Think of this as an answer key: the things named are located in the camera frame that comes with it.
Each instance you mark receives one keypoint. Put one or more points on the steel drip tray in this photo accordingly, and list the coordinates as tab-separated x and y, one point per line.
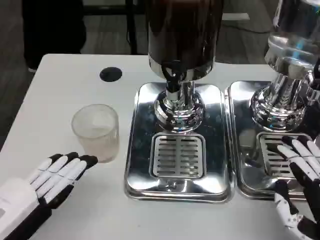
262	150
178	140

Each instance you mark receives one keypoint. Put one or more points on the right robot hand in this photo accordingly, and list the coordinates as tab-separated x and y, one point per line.
303	160

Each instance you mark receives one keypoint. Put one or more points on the black dispenser tap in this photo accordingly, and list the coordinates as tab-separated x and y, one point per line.
171	76

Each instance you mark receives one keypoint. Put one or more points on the person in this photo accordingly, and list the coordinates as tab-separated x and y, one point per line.
50	30

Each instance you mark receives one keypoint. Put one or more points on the dark drink dispenser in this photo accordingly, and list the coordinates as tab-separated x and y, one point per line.
181	62

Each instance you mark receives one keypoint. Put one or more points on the clear ribbed glass cup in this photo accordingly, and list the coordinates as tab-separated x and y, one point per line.
96	132

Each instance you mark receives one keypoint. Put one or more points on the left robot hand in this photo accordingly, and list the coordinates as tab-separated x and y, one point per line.
47	175

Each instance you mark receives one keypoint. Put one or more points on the clear drink dispenser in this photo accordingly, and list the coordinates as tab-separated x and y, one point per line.
287	75

